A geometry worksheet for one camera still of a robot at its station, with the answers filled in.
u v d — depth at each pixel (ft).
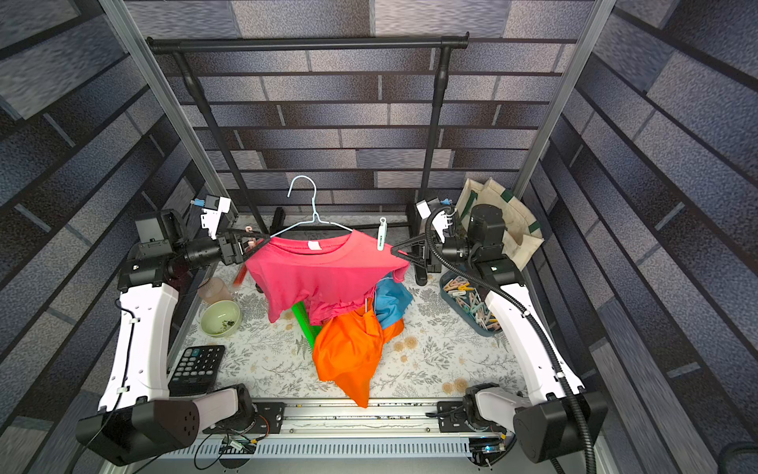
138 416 1.21
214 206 1.91
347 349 2.47
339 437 2.38
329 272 2.11
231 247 1.89
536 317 1.47
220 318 2.95
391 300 2.78
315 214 1.92
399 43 1.95
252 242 2.04
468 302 3.08
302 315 2.78
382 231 1.90
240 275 3.29
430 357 2.75
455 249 1.84
